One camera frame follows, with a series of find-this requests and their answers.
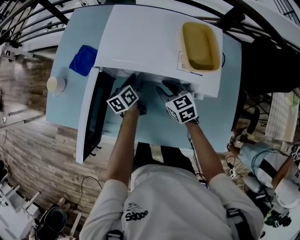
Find black office chair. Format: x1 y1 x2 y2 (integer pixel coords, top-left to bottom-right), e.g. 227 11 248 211
234 39 300 135

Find yellow plastic basin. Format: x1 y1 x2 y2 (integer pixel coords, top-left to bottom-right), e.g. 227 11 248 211
180 21 222 74

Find black floor cable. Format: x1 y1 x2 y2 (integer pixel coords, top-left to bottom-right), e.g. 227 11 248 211
77 175 104 207

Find black round stool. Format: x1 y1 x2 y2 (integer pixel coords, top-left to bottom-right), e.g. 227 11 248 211
38 203 68 235

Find person's white shirt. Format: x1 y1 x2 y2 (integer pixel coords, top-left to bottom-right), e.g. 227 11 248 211
79 164 264 240

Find blue cloth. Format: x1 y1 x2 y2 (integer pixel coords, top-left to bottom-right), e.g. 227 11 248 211
68 45 98 77

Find black metal railing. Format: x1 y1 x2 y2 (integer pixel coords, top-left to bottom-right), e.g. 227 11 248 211
0 0 300 54

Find person's left forearm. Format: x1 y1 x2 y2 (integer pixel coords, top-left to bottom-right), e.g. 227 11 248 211
106 105 141 192

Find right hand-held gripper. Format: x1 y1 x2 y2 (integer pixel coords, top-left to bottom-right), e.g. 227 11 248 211
156 79 199 125

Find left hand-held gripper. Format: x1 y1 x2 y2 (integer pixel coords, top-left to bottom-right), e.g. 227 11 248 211
106 72 148 118

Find white microwave oven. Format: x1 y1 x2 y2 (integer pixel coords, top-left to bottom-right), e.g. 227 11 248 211
75 4 225 165

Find white cup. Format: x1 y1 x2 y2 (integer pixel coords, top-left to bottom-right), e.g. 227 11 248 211
46 76 68 98

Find pale checked mat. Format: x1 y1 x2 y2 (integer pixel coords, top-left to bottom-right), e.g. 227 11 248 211
266 92 300 143

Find white wooden rack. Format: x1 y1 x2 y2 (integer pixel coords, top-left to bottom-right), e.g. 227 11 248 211
0 173 42 240

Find person's black trousers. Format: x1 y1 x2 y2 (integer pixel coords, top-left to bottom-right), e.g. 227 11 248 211
133 142 195 174

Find grey harness strap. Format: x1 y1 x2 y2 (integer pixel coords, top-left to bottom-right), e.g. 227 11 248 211
106 229 124 240
226 207 255 240

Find white label sticker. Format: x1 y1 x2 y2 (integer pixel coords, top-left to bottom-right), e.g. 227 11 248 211
176 51 203 77

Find person's right forearm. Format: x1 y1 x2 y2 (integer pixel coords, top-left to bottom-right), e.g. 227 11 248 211
185 121 226 184

